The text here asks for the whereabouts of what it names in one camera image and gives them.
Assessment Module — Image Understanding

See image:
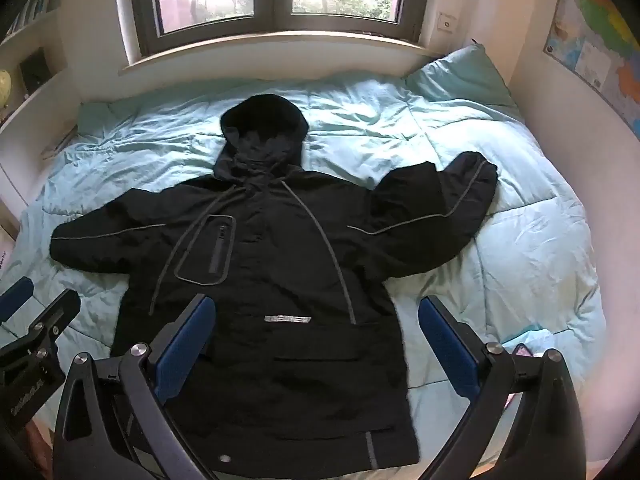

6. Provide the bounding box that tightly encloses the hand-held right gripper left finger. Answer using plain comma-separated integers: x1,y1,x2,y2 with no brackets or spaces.
52,294,217,480

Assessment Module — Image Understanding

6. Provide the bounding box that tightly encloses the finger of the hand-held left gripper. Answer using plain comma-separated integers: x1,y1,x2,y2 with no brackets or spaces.
20,289,82,356
0,277,35,328

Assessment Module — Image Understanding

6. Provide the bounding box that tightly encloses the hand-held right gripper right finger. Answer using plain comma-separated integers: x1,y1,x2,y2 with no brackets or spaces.
418,296,587,480

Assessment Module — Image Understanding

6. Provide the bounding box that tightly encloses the black hooded jacket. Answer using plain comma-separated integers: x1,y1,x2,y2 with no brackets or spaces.
50,94,499,472

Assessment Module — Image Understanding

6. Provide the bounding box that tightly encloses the light blue comforter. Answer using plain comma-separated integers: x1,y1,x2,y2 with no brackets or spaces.
0,45,608,480

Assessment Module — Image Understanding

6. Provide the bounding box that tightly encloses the white bookshelf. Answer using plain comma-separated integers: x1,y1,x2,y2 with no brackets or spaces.
0,0,83,241

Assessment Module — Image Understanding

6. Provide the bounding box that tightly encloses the black box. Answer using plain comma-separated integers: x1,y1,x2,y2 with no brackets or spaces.
19,50,51,93

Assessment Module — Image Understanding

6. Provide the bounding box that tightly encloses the row of books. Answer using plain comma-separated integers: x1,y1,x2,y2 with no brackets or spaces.
5,0,58,36

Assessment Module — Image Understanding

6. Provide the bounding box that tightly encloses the colourful wall map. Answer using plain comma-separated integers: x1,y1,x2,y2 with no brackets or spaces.
544,0,640,141

